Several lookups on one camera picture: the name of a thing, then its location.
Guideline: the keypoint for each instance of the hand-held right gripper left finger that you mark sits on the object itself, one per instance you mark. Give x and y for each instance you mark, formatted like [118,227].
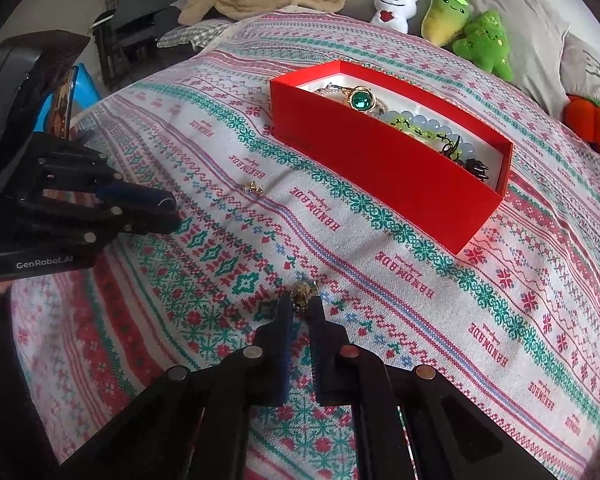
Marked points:
[280,350]

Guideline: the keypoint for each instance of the red cardboard box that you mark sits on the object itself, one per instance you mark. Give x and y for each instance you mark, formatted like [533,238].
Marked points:
[380,180]

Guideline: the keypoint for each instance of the blue plastic stool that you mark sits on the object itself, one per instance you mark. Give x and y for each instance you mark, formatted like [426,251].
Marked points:
[87,90]

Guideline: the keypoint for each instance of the white doodle print pillow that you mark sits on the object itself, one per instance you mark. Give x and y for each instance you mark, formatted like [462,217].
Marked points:
[590,70]

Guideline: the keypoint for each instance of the plaid bed sheet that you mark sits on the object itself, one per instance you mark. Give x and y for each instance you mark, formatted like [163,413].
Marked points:
[195,35]

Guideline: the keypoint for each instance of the grey pillow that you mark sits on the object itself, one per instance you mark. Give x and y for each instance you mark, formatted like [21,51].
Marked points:
[525,5]

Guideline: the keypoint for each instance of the orange pumpkin plush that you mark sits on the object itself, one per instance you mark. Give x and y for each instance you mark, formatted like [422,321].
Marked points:
[595,120]

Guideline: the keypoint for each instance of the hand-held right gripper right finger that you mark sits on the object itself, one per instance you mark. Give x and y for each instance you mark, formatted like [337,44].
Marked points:
[322,350]

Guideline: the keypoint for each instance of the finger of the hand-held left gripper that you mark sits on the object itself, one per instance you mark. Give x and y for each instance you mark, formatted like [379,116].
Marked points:
[130,193]
[145,222]

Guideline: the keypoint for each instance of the green tree plush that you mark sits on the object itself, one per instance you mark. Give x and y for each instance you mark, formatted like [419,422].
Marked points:
[485,42]

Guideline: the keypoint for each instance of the small gold earring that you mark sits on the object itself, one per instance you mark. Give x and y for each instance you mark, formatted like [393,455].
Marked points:
[253,188]

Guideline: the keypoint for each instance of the red green patterned blanket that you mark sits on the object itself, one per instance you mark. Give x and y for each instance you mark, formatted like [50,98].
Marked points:
[205,270]

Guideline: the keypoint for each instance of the white bunny plush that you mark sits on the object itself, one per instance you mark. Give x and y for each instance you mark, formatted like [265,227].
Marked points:
[392,10]

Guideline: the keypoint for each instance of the yellow green carrot plush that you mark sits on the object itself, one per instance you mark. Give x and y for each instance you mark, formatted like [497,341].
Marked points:
[445,17]

